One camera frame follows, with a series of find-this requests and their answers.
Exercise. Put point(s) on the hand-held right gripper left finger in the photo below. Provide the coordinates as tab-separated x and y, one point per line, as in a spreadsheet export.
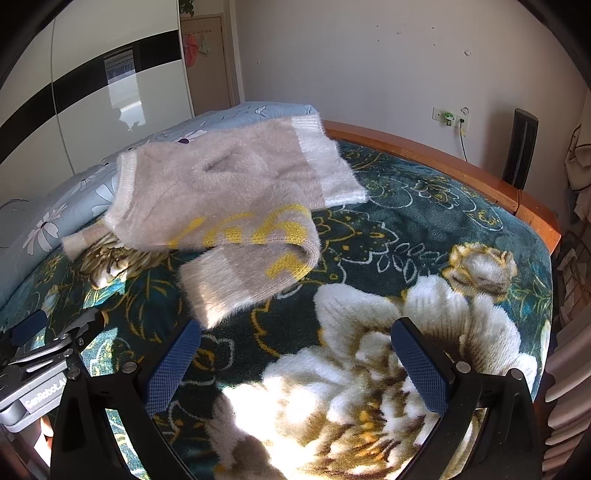
173	369

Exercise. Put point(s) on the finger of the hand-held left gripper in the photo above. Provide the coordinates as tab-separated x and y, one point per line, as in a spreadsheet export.
27	326
76	330

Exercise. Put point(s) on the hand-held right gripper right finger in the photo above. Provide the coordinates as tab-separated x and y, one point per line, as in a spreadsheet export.
420	369

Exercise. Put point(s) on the fuzzy beige sweater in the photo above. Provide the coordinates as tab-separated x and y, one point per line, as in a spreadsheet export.
221	184

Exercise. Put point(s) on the blue floral pillow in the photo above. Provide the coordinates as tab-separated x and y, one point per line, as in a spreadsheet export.
69	203

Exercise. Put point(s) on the dark green floral blanket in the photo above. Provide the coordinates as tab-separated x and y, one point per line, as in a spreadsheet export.
415	230

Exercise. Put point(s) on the white wardrobe black stripe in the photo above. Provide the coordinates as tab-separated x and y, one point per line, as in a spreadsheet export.
92	115

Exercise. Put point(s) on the black tower appliance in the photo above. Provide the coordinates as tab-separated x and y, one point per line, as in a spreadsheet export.
519	147

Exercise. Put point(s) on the green charger plug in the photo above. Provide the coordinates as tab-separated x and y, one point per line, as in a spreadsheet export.
448	117

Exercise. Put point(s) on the white bag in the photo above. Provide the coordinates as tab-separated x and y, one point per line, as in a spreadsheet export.
579	170

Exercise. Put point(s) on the wooden door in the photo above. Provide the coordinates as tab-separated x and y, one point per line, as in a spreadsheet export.
217	69

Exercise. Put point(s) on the pink hanging garment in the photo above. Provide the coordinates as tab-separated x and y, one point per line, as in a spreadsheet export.
190	50

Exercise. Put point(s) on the green potted plant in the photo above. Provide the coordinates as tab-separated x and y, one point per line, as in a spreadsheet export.
186	7

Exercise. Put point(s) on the wooden bed frame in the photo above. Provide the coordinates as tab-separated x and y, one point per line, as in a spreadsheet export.
461	166

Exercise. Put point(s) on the white wall socket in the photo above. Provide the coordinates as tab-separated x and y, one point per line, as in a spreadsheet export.
438	117

